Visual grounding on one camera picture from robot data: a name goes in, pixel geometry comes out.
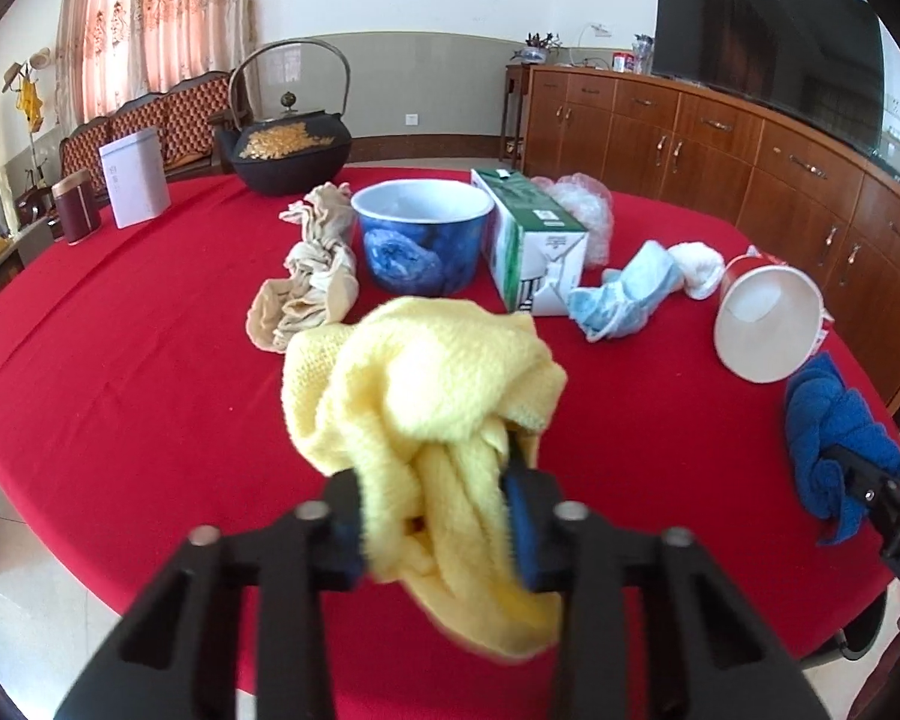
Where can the long wooden sideboard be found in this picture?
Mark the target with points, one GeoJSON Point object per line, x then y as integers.
{"type": "Point", "coordinates": [720, 157]}

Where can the white desk lamp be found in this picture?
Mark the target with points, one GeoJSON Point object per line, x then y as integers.
{"type": "Point", "coordinates": [594, 31]}

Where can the red tablecloth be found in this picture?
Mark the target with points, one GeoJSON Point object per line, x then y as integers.
{"type": "Point", "coordinates": [157, 330]}

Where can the coat rack with hats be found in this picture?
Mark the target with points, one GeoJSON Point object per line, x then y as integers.
{"type": "Point", "coordinates": [30, 101]}

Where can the black flat television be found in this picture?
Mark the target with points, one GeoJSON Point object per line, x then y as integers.
{"type": "Point", "coordinates": [757, 37]}

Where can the yellow knitted cloth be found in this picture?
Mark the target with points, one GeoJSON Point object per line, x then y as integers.
{"type": "Point", "coordinates": [420, 375]}

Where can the small potted plant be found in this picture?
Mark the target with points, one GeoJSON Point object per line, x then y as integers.
{"type": "Point", "coordinates": [536, 49]}

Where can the wooden upholstered sofa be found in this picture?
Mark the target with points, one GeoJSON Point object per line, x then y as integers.
{"type": "Point", "coordinates": [187, 112]}

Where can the black cast iron teapot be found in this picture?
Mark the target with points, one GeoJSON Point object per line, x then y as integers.
{"type": "Point", "coordinates": [285, 157]}

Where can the blue fleece cloth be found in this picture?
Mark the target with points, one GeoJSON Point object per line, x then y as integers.
{"type": "Point", "coordinates": [825, 420]}

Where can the beige sock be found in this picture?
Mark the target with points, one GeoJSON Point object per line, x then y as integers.
{"type": "Point", "coordinates": [322, 240]}

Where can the clear plastic bag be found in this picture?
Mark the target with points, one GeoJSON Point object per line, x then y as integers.
{"type": "Point", "coordinates": [589, 210]}

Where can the beige embroidered curtain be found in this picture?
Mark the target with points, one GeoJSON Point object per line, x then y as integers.
{"type": "Point", "coordinates": [142, 15]}

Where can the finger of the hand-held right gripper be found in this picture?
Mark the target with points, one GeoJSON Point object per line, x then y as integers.
{"type": "Point", "coordinates": [862, 476]}

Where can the white rectangular tin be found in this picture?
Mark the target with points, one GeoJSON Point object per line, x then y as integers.
{"type": "Point", "coordinates": [131, 180]}

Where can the white paper cup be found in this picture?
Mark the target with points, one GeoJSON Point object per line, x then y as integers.
{"type": "Point", "coordinates": [765, 315]}

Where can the printed paper carton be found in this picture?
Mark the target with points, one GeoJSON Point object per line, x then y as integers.
{"type": "Point", "coordinates": [525, 240]}

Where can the blue ceramic bowl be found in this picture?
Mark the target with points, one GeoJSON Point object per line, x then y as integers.
{"type": "Point", "coordinates": [412, 255]}

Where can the glass jar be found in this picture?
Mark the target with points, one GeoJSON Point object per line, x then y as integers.
{"type": "Point", "coordinates": [643, 54]}

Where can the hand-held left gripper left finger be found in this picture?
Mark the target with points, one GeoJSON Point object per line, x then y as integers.
{"type": "Point", "coordinates": [345, 549]}

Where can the light blue face mask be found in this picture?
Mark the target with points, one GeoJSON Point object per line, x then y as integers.
{"type": "Point", "coordinates": [630, 292]}

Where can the white crumpled tissue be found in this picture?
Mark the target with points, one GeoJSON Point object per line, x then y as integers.
{"type": "Point", "coordinates": [697, 266]}

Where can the dark red canister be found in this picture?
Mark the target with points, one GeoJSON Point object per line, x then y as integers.
{"type": "Point", "coordinates": [79, 210]}

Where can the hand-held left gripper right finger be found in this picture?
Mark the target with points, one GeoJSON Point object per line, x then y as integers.
{"type": "Point", "coordinates": [526, 532]}

